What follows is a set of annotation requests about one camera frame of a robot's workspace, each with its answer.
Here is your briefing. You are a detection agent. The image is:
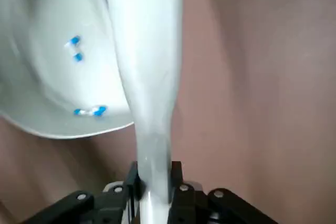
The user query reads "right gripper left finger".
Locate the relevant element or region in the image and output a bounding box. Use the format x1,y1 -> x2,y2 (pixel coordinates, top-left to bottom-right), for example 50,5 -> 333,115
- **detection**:
20,161 -> 144,224

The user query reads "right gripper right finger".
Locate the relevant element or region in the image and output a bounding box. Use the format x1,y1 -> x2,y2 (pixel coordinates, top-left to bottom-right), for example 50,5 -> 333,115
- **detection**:
167,161 -> 279,224

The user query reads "white handled brush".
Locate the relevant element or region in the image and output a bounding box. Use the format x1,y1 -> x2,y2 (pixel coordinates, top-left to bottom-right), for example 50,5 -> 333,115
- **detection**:
103,0 -> 184,224

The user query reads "white plastic dustpan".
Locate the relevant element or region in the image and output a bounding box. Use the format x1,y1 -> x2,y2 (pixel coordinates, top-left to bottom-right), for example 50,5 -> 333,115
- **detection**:
0,0 -> 136,140

